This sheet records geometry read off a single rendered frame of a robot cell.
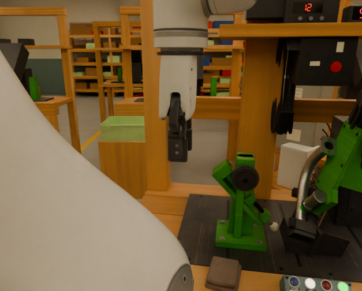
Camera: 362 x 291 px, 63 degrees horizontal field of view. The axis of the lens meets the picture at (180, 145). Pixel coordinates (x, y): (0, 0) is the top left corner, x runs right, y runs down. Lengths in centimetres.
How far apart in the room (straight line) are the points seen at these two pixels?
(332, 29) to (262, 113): 35
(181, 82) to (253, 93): 73
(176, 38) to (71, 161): 29
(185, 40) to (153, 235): 29
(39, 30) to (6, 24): 116
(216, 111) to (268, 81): 25
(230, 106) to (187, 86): 81
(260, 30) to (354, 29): 27
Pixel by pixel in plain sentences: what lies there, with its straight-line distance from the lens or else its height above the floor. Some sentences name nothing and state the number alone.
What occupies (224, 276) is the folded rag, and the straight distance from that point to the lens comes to 80.
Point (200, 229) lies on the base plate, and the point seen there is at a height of 90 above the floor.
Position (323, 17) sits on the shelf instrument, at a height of 156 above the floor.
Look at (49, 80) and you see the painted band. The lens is 1195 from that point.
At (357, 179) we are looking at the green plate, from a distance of 90.
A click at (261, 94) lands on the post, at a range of 115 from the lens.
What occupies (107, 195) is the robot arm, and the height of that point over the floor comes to 135.
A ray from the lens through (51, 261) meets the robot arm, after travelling 20.
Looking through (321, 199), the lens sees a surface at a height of 108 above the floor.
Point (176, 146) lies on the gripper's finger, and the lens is 47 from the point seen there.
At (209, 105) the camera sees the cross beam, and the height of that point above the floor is 124.
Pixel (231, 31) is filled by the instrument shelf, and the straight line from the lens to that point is 102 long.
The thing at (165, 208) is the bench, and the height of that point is 88.
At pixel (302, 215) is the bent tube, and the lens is 96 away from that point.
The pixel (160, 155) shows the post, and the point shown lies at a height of 104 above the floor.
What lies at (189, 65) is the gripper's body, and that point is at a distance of 44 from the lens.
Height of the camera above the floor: 145
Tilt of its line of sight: 18 degrees down
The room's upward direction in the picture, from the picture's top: straight up
